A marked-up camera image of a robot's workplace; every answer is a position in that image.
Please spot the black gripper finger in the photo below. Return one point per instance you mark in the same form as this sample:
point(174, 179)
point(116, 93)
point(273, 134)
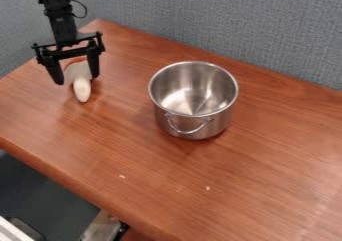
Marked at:
point(54, 69)
point(93, 57)

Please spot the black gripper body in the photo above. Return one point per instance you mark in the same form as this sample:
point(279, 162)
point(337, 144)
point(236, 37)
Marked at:
point(70, 43)

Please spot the white toy mushroom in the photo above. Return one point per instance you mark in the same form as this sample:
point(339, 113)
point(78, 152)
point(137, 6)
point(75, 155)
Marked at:
point(78, 77)

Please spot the stainless steel pot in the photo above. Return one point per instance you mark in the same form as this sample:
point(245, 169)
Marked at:
point(193, 94)

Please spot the white and black floor object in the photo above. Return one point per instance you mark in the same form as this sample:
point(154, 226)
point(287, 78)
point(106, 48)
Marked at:
point(13, 233)

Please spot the metal table leg bracket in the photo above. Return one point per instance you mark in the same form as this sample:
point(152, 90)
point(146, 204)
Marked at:
point(106, 228)

